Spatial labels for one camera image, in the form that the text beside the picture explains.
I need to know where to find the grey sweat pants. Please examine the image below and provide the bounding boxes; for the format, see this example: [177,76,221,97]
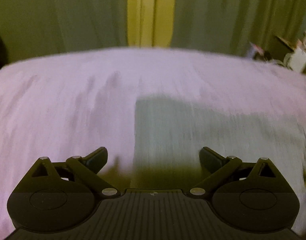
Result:
[131,97,306,192]

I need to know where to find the pink plush bed blanket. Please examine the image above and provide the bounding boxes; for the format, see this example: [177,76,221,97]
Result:
[0,48,306,239]

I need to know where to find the yellow curtain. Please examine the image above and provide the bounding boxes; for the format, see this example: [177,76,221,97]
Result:
[127,0,176,48]

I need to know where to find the dark bedside stand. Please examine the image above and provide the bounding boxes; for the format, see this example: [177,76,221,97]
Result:
[265,35,294,61]

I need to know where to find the grey-green curtain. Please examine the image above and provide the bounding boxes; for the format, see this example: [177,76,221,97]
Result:
[0,0,306,62]

